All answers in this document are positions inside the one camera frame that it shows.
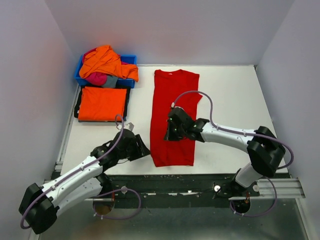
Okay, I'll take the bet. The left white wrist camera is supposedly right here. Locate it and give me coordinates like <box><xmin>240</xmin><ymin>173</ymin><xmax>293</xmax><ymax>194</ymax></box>
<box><xmin>123</xmin><ymin>122</ymin><xmax>135</xmax><ymax>132</ymax></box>

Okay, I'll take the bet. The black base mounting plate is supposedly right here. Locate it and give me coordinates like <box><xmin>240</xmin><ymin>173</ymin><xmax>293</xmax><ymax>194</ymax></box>
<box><xmin>90</xmin><ymin>173</ymin><xmax>275</xmax><ymax>212</ymax></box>

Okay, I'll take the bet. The grey crumpled garment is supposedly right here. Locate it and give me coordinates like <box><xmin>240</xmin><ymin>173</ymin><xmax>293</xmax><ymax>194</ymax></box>
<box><xmin>101</xmin><ymin>75</ymin><xmax>118</xmax><ymax>89</ymax></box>

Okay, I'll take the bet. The crumpled orange t shirt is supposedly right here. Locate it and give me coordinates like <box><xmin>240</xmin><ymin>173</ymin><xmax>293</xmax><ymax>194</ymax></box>
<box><xmin>79</xmin><ymin>45</ymin><xmax>139</xmax><ymax>82</ymax></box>

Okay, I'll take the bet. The black tray under stack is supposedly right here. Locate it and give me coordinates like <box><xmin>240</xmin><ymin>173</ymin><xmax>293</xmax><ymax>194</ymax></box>
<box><xmin>73</xmin><ymin>85</ymin><xmax>132</xmax><ymax>124</ymax></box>

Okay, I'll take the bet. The red t shirt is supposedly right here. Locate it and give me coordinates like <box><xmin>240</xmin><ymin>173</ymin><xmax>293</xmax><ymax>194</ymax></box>
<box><xmin>149</xmin><ymin>69</ymin><xmax>203</xmax><ymax>168</ymax></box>

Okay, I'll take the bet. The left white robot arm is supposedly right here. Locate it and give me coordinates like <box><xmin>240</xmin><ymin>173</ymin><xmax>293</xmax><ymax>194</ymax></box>
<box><xmin>18</xmin><ymin>129</ymin><xmax>151</xmax><ymax>235</ymax></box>

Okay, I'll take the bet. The aluminium extrusion rail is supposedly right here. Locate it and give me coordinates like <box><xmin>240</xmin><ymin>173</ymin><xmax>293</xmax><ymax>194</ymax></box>
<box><xmin>257</xmin><ymin>178</ymin><xmax>306</xmax><ymax>199</ymax></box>

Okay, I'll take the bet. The blue plastic bin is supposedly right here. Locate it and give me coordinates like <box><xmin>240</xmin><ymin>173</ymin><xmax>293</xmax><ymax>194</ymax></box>
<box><xmin>73</xmin><ymin>54</ymin><xmax>137</xmax><ymax>89</ymax></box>

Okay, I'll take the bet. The folded orange t shirt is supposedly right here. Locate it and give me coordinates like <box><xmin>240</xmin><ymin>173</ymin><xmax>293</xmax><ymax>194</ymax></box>
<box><xmin>77</xmin><ymin>86</ymin><xmax>128</xmax><ymax>122</ymax></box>

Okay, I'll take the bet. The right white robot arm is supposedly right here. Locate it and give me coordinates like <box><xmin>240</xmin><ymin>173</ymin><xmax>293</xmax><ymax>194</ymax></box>
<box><xmin>164</xmin><ymin>107</ymin><xmax>286</xmax><ymax>198</ymax></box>

